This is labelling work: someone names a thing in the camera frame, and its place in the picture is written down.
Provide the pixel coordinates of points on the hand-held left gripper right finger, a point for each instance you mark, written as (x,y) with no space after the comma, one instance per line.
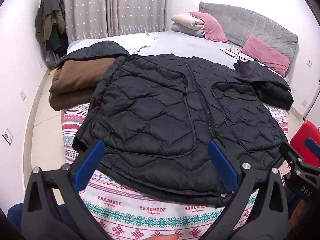
(222,165)

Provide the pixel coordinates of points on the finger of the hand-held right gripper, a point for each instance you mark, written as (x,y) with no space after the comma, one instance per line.
(311,143)
(290,152)

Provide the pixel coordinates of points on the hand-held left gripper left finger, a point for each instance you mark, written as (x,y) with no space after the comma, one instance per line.
(90,165)

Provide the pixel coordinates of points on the black quilted jacket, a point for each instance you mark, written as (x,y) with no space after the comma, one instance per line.
(150,110)

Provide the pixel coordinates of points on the hanging dark clothes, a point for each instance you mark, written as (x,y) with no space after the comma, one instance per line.
(50,17)

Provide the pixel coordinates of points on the person's left hand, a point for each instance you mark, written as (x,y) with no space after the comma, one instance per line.
(172,237)

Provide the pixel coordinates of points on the red plastic chair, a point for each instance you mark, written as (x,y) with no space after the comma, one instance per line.
(302,132)

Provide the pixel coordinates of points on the cherry-print white cloth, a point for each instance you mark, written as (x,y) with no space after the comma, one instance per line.
(285,168)

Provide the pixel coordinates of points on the black folded garment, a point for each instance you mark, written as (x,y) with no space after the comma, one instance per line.
(275,95)

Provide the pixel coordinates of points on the patterned knit-print blanket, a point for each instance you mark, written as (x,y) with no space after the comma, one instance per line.
(140,217)

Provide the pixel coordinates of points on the brown fleece lined coat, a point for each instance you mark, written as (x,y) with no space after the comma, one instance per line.
(75,80)

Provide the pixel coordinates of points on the black hooded garment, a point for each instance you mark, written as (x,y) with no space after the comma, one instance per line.
(257,71)

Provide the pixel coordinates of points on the blue cloth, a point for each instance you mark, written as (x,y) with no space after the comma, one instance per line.
(15,212)

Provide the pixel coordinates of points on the pink velvet pillow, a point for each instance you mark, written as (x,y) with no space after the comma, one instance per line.
(265,52)
(212,27)

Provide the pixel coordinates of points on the grey bed sheet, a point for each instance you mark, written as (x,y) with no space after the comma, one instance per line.
(195,45)

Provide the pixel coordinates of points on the white fringed blanket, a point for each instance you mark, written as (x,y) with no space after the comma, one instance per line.
(135,41)

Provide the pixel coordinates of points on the grey padded headboard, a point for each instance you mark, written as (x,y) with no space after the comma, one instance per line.
(250,22)

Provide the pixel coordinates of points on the grey pillow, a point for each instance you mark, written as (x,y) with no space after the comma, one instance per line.
(185,30)

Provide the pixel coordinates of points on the beige folded pillow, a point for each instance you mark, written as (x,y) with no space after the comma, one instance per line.
(185,20)

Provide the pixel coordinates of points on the grey star-print curtain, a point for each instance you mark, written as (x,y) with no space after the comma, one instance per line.
(112,7)

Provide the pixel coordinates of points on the white round-hole wall socket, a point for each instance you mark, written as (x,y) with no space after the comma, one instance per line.
(309,62)

